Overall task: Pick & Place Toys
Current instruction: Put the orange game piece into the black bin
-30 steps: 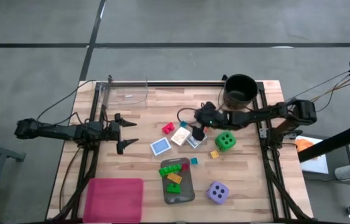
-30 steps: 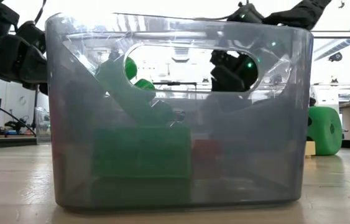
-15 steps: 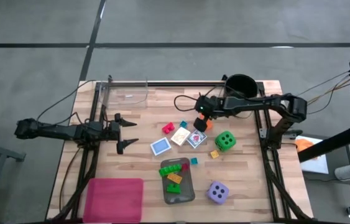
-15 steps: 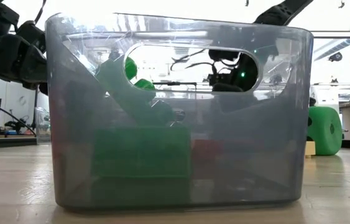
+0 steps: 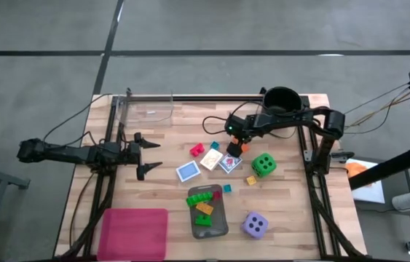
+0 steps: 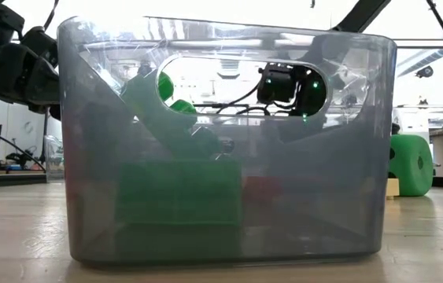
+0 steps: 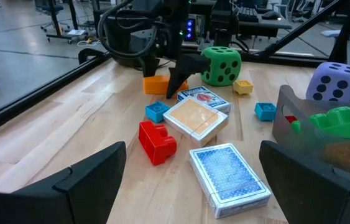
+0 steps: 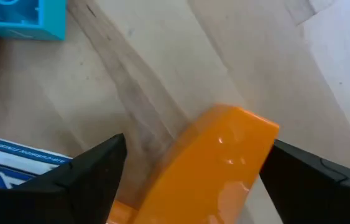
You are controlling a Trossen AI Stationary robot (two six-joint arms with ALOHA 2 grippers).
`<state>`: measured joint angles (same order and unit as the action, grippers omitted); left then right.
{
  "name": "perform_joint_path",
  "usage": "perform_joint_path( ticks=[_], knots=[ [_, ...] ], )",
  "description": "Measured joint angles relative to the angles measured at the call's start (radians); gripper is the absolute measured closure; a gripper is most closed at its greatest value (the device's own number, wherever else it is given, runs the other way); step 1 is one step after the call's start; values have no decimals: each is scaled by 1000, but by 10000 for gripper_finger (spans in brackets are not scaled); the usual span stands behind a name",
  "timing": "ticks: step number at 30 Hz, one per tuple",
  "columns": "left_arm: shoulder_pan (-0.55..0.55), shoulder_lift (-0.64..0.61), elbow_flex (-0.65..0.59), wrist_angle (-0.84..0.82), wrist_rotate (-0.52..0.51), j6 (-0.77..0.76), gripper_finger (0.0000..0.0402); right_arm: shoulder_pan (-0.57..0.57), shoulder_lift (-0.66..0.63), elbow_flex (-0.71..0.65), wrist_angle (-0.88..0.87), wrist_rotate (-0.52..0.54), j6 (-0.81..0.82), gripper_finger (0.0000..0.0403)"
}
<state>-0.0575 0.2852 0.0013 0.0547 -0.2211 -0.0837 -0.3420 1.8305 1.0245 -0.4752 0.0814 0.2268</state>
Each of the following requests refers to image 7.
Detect long green building block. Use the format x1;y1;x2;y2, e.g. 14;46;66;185
291;98;350;140

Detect black keyboard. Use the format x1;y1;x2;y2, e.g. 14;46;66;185
236;6;260;23

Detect small yellow building block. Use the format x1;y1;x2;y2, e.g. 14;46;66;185
233;79;254;96

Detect black aluminium table frame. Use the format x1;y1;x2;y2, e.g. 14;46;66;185
0;0;350;139

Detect black computer mouse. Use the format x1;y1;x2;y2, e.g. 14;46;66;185
261;11;283;21

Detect small teal building block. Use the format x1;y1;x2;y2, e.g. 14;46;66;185
145;101;171;124
254;102;277;122

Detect purple foam die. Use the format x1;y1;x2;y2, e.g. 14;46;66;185
305;61;350;103

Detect green foam die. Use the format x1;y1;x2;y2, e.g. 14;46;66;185
200;45;242;87

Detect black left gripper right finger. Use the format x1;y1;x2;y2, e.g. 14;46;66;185
259;139;350;224

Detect blue playing card box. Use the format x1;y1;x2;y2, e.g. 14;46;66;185
177;85;232;114

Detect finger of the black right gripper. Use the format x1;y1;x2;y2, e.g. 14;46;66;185
139;55;160;78
165;53;211;100

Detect black office desk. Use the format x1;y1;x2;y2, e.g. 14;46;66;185
190;0;293;40

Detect grey translucent plastic bin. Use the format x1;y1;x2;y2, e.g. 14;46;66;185
271;84;350;181

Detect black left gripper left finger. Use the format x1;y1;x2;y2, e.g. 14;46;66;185
0;141;127;224

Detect computer with blue lights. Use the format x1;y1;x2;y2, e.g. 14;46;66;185
184;17;196;42

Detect large red building block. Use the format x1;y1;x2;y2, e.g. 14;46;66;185
138;120;178;166

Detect blue-backed card deck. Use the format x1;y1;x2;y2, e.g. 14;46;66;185
188;142;272;220

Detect black office chair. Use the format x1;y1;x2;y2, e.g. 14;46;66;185
34;0;71;34

